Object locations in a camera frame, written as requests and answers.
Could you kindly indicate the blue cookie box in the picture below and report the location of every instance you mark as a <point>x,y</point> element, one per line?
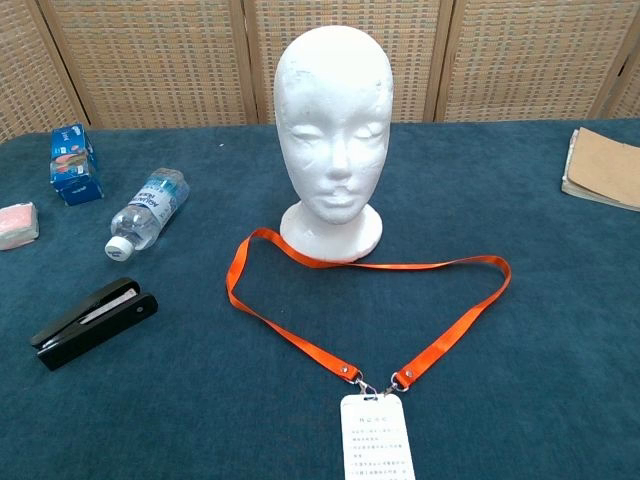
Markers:
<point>75,165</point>

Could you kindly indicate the clear plastic water bottle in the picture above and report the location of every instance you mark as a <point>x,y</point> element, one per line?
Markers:
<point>150,207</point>

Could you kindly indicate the black stapler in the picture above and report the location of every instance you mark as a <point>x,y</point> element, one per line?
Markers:
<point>100,325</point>

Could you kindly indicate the blue table cloth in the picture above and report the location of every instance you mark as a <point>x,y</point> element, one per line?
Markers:
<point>200,400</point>

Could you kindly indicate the white ID card holder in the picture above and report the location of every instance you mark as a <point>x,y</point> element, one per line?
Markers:
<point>376,440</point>

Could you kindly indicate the brown spiral notebook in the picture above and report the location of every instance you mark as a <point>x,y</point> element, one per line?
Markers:
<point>607,167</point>

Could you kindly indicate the white foam mannequin head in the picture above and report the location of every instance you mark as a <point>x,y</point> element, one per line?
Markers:
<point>332,100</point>

